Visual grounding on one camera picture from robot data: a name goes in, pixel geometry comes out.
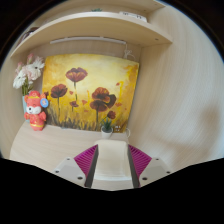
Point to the red plush mouse toy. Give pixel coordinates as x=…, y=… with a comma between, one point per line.
x=36, y=115

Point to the cream white towel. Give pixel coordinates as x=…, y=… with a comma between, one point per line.
x=111, y=160

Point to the pink and white flower bouquet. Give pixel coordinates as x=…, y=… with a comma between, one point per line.
x=30, y=71

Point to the light blue vase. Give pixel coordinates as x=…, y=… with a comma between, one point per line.
x=24, y=103

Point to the wooden shelf with items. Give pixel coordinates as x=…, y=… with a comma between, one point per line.
x=100, y=26

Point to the yellow poppy flower painting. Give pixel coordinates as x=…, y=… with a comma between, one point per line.
x=93, y=83

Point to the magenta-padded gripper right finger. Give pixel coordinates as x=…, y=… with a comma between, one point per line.
x=156, y=169

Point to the white light bar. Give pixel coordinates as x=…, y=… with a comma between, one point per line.
x=88, y=39

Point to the small potted green plant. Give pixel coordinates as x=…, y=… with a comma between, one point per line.
x=106, y=130

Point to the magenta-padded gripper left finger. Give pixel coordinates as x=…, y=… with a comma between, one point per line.
x=68, y=170

